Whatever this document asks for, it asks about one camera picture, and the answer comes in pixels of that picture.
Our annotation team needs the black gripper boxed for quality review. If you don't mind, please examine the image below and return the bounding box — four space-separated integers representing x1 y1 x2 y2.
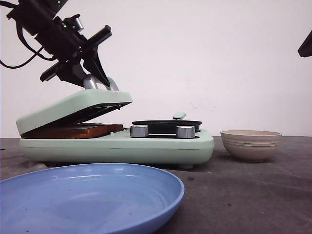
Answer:
39 24 112 87

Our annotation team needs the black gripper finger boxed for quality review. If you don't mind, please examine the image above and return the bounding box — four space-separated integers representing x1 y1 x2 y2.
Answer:
298 31 312 58

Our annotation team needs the white bread slice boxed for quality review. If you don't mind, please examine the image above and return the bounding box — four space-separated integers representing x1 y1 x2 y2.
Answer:
106 124 124 134
21 123 111 139

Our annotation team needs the beige ribbed ceramic bowl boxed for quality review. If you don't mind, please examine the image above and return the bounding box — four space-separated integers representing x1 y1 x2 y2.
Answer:
220 130 282 162

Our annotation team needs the breakfast maker hinged lid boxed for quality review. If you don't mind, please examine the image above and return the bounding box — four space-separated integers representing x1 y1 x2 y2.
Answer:
16 74 132 136

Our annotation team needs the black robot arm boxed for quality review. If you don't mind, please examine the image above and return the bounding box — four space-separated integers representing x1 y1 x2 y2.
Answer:
7 0 112 87

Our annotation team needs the mint green breakfast maker base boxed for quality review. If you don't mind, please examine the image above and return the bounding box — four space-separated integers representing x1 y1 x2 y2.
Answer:
19 129 214 169

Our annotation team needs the left silver control knob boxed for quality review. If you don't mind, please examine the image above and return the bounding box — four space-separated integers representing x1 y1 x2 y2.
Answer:
130 125 149 137

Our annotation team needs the silver control knob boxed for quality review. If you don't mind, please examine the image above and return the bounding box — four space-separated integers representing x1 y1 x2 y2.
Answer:
130 125 149 137
176 126 195 139

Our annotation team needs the black round frying pan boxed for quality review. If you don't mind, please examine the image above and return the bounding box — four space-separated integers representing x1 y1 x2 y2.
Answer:
132 111 202 134

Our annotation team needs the right silver control knob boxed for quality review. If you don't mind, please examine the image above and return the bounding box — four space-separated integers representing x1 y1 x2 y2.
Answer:
176 126 195 139

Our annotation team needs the blue plastic plate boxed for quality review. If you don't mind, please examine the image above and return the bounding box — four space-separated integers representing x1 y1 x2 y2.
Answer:
0 163 185 234

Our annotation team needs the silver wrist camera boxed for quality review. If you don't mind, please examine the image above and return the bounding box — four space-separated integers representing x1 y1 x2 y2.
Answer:
63 14 84 32

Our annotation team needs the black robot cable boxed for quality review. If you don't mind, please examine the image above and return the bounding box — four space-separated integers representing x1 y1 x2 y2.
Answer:
0 21 54 69

